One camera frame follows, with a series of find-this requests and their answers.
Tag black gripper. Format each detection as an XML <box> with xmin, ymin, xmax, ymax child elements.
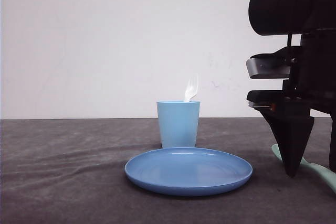
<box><xmin>247</xmin><ymin>30</ymin><xmax>336</xmax><ymax>177</ymax></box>

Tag mint green plastic spoon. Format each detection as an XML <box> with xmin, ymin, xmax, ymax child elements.
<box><xmin>271</xmin><ymin>144</ymin><xmax>336</xmax><ymax>193</ymax></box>

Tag white plastic fork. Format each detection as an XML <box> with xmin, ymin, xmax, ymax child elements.
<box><xmin>183</xmin><ymin>74</ymin><xmax>199</xmax><ymax>102</ymax></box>

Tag light blue plastic cup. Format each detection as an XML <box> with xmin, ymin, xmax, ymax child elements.
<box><xmin>156</xmin><ymin>101</ymin><xmax>201</xmax><ymax>148</ymax></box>

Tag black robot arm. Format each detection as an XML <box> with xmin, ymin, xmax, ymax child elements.
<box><xmin>246</xmin><ymin>0</ymin><xmax>335</xmax><ymax>177</ymax></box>

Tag blue plastic plate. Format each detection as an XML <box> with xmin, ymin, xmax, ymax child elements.
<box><xmin>124</xmin><ymin>147</ymin><xmax>253</xmax><ymax>197</ymax></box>

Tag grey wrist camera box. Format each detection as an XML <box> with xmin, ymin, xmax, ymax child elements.
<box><xmin>246</xmin><ymin>47</ymin><xmax>290</xmax><ymax>79</ymax></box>

